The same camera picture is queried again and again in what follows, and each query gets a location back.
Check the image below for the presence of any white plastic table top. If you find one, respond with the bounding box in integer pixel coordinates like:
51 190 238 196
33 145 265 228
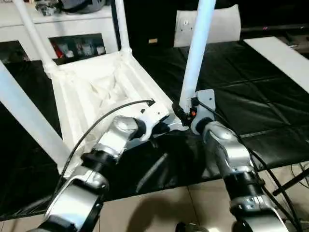
42 49 189 175

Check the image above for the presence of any white plastic seat panel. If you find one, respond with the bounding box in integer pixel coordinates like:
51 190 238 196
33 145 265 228
173 3 242 48

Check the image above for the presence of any black cabinet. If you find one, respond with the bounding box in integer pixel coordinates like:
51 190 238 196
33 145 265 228
118 0 201 49

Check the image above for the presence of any white flat board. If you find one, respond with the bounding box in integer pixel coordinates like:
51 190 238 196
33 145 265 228
243 36 309 94

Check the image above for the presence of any black rod with red mark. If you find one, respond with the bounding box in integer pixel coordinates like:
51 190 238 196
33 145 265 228
241 25 309 32

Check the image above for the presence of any black metal stand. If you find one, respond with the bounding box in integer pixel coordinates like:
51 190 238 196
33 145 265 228
272 169 309 197

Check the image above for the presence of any white cabinet with glass doors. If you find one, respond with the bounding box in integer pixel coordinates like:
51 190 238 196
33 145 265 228
0 0 119 61

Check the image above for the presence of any dark helmet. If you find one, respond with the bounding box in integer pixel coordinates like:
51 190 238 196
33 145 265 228
60 0 107 13

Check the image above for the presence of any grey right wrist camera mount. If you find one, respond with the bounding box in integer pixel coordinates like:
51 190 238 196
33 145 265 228
190 88 216 135

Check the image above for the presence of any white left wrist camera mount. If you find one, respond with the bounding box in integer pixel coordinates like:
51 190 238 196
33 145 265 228
138 99 170 142

